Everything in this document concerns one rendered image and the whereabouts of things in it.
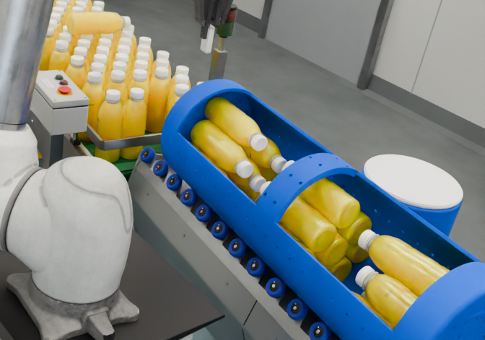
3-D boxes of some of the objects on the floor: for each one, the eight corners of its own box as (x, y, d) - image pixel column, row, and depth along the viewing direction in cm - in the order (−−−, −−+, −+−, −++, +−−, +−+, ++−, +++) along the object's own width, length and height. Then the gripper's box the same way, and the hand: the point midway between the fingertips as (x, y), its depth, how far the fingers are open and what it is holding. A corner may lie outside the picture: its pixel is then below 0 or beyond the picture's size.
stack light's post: (175, 299, 280) (219, 52, 228) (171, 294, 282) (212, 48, 231) (183, 297, 282) (228, 51, 231) (179, 291, 285) (222, 47, 233)
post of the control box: (37, 380, 231) (51, 121, 184) (33, 372, 233) (45, 115, 187) (48, 377, 233) (65, 120, 186) (44, 369, 236) (60, 113, 189)
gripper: (234, -46, 166) (218, 45, 177) (189, -48, 159) (175, 47, 170) (251, -38, 161) (234, 55, 172) (206, -39, 154) (190, 58, 165)
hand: (207, 38), depth 170 cm, fingers closed
